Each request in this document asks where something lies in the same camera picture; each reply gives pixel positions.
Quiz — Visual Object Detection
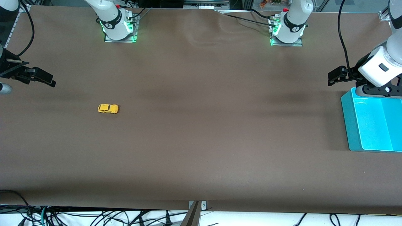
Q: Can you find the teal plastic storage bin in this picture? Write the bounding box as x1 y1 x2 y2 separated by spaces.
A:
341 88 402 153

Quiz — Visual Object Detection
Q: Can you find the perforated aluminium rail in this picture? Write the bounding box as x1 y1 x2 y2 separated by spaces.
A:
5 4 31 47

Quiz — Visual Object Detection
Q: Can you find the black looped floor cable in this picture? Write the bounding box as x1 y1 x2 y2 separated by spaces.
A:
0 189 32 226

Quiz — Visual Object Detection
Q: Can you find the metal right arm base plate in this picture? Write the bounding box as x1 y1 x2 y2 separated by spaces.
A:
104 13 139 43

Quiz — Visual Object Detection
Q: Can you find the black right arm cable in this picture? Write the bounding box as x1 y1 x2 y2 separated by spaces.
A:
14 0 35 57

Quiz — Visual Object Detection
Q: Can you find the yellow beetle toy car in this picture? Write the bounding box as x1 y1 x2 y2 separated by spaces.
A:
98 104 119 114

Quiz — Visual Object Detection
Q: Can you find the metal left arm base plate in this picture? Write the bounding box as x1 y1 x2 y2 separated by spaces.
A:
269 17 303 47

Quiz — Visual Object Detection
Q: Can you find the long black base cable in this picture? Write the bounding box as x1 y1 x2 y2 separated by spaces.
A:
220 13 274 28

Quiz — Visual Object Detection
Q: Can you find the brown angled beam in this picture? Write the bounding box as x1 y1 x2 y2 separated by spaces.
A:
180 201 202 226

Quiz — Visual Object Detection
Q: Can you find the short black base cable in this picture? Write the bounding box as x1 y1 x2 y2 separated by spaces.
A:
250 8 274 20

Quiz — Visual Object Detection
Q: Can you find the brown table cover mat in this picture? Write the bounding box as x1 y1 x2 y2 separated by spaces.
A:
0 5 402 216

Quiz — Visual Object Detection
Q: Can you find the black base cable bundle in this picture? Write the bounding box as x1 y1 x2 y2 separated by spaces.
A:
126 0 153 20

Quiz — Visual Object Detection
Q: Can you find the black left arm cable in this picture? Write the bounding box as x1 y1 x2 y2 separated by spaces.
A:
337 0 358 77

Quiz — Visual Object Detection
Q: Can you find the grey power strip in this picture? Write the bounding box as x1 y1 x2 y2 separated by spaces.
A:
183 0 230 10

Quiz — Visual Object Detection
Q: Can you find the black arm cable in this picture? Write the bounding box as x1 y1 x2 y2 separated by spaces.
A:
14 0 35 57
337 0 358 77

